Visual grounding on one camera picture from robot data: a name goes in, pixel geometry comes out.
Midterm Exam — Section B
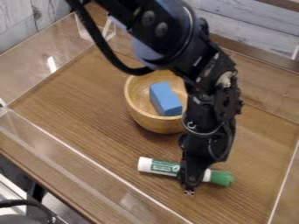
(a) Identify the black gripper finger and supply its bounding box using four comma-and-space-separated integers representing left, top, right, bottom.
179, 146, 212, 196

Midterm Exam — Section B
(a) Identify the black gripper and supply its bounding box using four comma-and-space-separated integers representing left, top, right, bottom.
177, 50, 243, 164

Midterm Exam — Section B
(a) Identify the green Expo marker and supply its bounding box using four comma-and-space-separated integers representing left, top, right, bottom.
137, 157, 235, 187

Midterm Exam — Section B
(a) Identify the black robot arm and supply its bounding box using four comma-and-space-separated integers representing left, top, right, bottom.
65, 0, 243, 195

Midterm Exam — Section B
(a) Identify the brown wooden bowl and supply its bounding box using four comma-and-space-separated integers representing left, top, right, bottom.
124, 71, 187, 134

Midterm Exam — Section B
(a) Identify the blue foam block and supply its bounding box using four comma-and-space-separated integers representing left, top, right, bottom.
149, 82, 183, 116

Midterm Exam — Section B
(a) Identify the clear acrylic corner bracket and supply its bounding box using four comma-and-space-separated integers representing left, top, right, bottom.
74, 13, 117, 43

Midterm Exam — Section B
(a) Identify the black cable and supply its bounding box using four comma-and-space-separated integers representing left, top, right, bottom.
0, 199, 56, 224

